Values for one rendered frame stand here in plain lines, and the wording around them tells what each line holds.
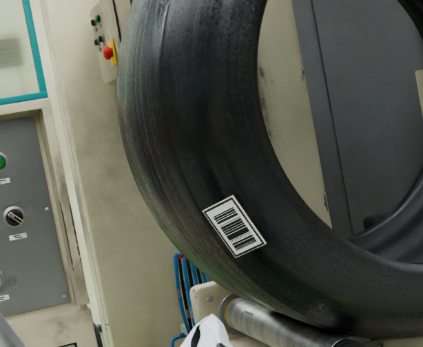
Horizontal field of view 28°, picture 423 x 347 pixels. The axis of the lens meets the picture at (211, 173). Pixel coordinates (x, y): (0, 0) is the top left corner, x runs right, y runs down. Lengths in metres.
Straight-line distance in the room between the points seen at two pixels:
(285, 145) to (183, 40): 0.46
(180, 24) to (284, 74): 0.45
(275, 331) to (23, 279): 0.62
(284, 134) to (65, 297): 0.53
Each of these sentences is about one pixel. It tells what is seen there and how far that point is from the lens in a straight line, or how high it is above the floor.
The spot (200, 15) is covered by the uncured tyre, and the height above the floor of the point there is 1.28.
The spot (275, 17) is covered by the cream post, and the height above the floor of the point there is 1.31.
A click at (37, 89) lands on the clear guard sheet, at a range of 1.54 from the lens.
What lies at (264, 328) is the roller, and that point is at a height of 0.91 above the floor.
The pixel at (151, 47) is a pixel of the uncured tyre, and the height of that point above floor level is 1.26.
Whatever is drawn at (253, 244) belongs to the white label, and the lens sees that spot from 0.86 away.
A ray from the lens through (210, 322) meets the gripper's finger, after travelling 0.75.
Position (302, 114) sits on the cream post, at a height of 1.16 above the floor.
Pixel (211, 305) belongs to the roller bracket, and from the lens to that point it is 1.23.
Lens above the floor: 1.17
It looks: 3 degrees down
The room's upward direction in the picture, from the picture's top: 10 degrees counter-clockwise
